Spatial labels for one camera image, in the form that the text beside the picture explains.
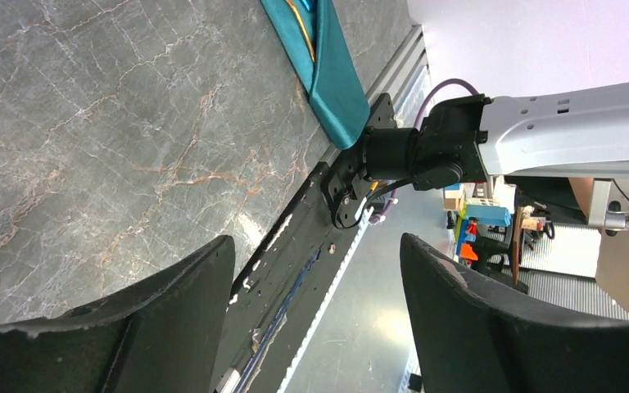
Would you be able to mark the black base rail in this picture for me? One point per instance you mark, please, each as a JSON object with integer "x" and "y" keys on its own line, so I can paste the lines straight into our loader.
{"x": 277, "y": 297}

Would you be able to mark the teal cloth napkin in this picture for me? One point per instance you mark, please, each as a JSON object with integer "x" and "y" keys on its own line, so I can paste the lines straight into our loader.
{"x": 333, "y": 88}

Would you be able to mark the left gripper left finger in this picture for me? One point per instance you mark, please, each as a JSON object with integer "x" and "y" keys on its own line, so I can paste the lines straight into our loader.
{"x": 160, "y": 334}

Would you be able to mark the gold spoon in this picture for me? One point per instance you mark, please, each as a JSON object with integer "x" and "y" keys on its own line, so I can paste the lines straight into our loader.
{"x": 304, "y": 33}

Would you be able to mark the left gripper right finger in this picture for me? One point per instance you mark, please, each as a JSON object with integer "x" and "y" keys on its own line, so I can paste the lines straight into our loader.
{"x": 474, "y": 334}

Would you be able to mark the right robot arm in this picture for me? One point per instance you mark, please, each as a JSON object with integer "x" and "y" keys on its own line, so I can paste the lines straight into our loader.
{"x": 582, "y": 133}

